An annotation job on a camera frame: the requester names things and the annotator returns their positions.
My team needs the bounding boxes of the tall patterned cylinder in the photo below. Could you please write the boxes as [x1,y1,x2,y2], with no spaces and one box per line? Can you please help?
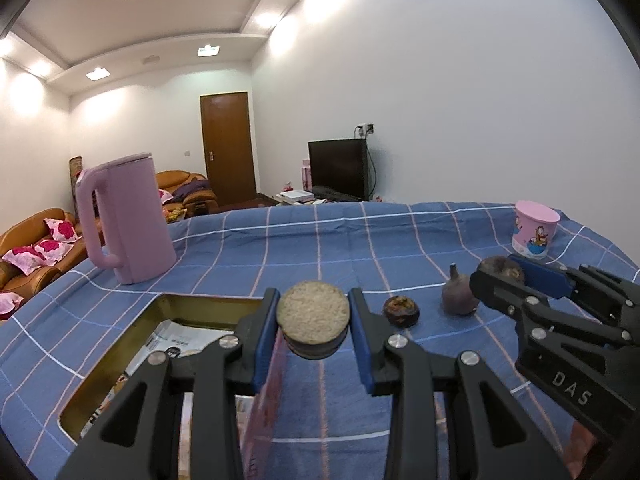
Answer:
[69,156,83,206]

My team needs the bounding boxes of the dark mangosteen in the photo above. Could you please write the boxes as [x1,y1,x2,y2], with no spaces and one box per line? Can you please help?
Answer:
[383,296,421,329]

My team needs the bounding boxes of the round beige rice cake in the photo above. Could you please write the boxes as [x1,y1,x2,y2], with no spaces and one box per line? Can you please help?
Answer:
[276,281,351,360]

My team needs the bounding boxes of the printed paper leaflets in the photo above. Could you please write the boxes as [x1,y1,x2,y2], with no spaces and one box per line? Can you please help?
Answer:
[80,319,256,441]

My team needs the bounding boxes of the black power cable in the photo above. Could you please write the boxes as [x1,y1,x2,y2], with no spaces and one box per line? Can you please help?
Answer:
[367,135,379,201]

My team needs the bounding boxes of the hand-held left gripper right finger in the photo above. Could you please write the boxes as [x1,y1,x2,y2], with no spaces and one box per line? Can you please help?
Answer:
[347,287,573,480]

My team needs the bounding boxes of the purple blanket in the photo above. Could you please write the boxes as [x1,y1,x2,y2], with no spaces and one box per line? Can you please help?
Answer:
[172,180,216,201]

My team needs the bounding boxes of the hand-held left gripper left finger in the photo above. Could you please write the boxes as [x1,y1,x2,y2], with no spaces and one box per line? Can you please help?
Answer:
[56,287,282,480]

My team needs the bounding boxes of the long orange leather sofa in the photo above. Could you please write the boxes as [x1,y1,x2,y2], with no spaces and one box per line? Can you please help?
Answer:
[0,208,106,321]

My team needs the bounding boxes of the purple round beetroot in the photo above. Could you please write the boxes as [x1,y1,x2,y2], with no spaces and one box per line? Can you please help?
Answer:
[441,263,481,317]

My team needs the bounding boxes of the small orange leather sofa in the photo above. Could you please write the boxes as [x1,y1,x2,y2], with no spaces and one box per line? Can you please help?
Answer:
[156,171,219,221]

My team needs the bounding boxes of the brown wooden door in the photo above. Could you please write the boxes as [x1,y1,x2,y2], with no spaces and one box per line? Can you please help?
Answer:
[200,91,258,206]

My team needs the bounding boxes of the pink cartoon mug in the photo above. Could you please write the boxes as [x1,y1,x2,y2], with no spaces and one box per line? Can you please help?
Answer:
[511,215,558,261]

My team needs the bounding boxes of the dark brown round fruit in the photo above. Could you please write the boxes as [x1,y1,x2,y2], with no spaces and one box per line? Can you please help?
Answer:
[477,256,526,286]

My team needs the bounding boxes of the black television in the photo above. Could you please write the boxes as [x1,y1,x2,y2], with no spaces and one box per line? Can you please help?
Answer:
[307,138,371,202]

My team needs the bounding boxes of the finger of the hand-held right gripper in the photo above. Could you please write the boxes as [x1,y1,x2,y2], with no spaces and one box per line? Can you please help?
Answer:
[469,269,640,347]
[507,255,640,307]

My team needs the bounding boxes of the blue checked tablecloth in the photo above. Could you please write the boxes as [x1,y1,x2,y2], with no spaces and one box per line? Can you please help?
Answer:
[0,201,640,480]

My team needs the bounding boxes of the gold tray with papers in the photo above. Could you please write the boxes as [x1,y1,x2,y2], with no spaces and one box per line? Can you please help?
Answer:
[58,292,288,480]

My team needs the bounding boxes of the pink electric kettle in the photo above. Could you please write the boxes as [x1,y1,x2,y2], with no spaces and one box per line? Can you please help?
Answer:
[75,152,177,285]

